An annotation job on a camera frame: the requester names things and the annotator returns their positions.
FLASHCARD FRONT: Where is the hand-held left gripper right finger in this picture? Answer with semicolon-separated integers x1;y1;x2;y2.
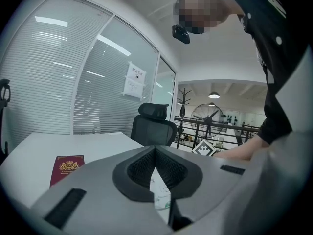
156;145;255;235

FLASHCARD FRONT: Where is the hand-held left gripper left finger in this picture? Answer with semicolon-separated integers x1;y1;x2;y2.
29;145;169;235

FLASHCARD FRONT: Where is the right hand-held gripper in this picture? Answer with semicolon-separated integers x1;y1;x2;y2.
192;139;216;157

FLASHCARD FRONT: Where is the white wet wipe pack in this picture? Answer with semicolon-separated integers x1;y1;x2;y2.
149;166;172;226

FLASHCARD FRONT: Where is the person's right forearm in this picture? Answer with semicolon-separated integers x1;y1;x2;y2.
212;133;269;161

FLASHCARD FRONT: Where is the black metal railing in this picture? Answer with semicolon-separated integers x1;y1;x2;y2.
174;116;261;151

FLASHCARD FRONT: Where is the black coat stand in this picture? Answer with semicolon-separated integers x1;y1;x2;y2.
177;88;193;137

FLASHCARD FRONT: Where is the red hardcover book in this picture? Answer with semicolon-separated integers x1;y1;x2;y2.
49;155;85;188

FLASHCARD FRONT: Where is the black mesh office chair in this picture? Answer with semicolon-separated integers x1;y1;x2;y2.
130;102;178;147
0;78;12;161

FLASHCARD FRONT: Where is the white paper notice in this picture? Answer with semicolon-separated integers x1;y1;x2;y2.
121;61;147;101

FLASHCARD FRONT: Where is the person's black shirt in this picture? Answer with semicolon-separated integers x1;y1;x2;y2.
211;0;313;145

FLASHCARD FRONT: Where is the person's head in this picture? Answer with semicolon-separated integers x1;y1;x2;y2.
175;0;245;35

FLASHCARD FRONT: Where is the black pedestal fan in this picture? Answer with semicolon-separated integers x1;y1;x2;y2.
190;103;225;141

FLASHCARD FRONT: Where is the row of black wall items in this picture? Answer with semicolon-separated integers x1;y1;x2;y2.
221;114;239;125

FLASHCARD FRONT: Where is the black head-worn camera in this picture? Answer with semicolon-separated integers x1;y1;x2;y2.
172;24;191;45

